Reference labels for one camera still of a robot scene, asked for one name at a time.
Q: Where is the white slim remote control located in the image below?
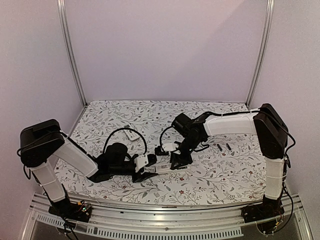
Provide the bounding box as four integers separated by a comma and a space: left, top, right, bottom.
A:
147, 163, 189, 175

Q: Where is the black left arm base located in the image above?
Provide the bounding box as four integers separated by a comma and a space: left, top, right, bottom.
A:
48, 198, 93, 223

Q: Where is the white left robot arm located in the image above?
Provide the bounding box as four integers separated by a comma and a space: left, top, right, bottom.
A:
17, 119, 157, 217

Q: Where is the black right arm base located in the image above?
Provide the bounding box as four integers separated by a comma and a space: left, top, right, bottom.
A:
241, 196, 285, 235

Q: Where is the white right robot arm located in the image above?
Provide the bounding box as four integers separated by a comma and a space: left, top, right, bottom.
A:
170, 103, 291, 218

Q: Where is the floral patterned table mat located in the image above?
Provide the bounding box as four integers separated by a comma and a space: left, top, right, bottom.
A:
51, 100, 266, 206

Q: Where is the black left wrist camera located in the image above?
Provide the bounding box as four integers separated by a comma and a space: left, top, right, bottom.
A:
133, 154, 149, 173

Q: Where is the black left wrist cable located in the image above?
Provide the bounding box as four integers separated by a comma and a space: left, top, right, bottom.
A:
103, 127, 148, 156

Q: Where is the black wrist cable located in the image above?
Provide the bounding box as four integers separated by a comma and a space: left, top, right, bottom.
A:
159, 125, 178, 148
103, 127, 148, 156

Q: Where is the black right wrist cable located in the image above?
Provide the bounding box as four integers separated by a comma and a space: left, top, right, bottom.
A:
159, 125, 178, 148

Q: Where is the aluminium front rail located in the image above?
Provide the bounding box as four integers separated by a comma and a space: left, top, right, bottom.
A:
21, 193, 314, 240

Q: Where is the left aluminium corner post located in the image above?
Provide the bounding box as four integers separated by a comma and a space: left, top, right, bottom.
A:
56, 0, 88, 108

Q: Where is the aluminium corner post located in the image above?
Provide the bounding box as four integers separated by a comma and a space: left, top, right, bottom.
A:
56, 0, 88, 108
245, 0, 275, 109

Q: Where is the right aluminium corner post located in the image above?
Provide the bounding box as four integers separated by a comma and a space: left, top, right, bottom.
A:
245, 0, 275, 109

